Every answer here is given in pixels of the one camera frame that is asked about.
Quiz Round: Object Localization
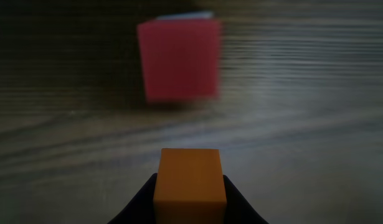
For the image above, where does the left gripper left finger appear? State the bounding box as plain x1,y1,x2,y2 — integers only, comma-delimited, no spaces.
107,172,158,224

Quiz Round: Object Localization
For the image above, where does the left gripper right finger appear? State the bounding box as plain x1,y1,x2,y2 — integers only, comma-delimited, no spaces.
222,174,270,224

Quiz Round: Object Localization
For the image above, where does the orange cube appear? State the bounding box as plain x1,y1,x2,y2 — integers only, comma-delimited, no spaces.
153,147,228,224

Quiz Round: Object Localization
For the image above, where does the red cube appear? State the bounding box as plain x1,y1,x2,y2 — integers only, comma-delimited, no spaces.
136,17,222,103

